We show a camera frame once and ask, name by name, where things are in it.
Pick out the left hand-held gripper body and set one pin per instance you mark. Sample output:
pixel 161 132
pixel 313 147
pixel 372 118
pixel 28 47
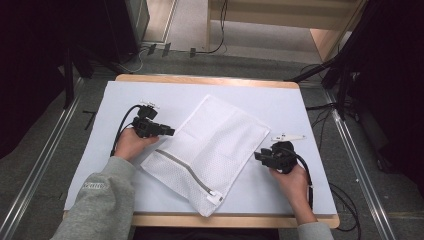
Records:
pixel 145 128

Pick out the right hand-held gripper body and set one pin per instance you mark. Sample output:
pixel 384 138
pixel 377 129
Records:
pixel 283 158

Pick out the white mesh laundry bag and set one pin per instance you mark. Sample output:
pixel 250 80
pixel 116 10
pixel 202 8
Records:
pixel 216 140

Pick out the person's left hand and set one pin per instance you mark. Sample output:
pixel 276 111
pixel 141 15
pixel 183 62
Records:
pixel 128 146

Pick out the person's right hand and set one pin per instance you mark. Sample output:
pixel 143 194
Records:
pixel 295 183

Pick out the white table cover sheet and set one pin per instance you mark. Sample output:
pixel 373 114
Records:
pixel 253 103

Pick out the wooden table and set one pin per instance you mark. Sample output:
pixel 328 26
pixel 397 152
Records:
pixel 206 80

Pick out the black metal stand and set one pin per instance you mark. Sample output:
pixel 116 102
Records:
pixel 69 76

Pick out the dark cabinet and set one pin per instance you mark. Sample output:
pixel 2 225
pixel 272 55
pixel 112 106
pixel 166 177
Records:
pixel 126 26

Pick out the black tripod stand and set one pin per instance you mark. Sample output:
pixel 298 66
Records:
pixel 340 56

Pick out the metal floor rail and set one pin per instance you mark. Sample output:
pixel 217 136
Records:
pixel 360 160
pixel 43 153

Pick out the light wooden furniture frame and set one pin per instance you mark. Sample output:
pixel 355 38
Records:
pixel 266 15

